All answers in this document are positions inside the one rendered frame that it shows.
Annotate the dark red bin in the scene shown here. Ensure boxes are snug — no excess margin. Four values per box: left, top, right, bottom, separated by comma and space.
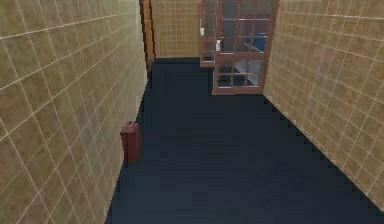
120, 120, 142, 164

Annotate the brown glass-paned door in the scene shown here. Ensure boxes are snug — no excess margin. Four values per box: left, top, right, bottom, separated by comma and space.
199, 0, 219, 68
211, 0, 280, 96

